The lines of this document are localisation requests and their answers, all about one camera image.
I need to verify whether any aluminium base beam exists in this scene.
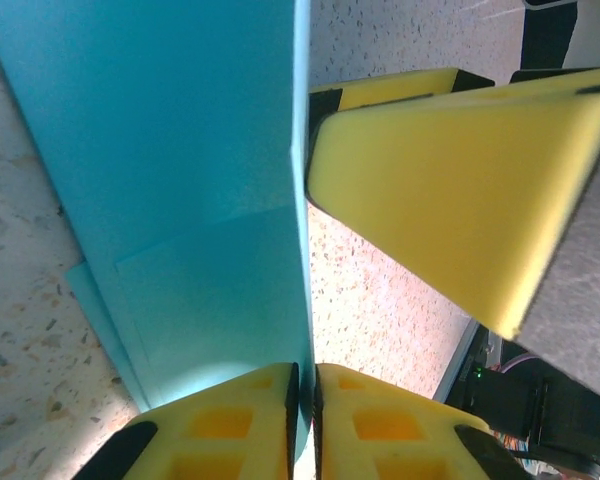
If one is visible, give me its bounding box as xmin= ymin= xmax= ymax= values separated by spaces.
xmin=432 ymin=319 xmax=482 ymax=404

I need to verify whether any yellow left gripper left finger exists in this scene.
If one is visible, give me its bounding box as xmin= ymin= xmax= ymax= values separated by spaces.
xmin=77 ymin=362 xmax=301 ymax=480

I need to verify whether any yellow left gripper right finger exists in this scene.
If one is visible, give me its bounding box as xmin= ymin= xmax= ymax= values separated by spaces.
xmin=312 ymin=362 xmax=534 ymax=480

